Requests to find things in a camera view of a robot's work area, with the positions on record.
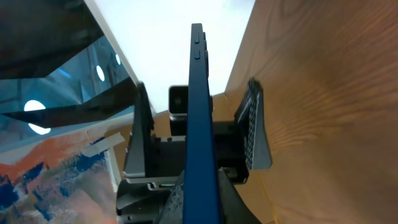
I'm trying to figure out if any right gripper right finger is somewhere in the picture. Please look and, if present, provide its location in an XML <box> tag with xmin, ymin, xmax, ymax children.
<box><xmin>218</xmin><ymin>169</ymin><xmax>261</xmax><ymax>224</ymax></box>

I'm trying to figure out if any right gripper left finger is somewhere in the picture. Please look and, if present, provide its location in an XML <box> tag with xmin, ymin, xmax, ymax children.
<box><xmin>116</xmin><ymin>173</ymin><xmax>184</xmax><ymax>224</ymax></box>

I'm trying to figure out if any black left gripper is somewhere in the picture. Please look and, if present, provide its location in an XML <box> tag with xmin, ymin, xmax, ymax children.
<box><xmin>123</xmin><ymin>77</ymin><xmax>274</xmax><ymax>186</ymax></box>

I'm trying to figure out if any blue Samsung Galaxy smartphone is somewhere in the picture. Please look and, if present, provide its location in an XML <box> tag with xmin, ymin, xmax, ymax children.
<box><xmin>183</xmin><ymin>23</ymin><xmax>223</xmax><ymax>224</ymax></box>

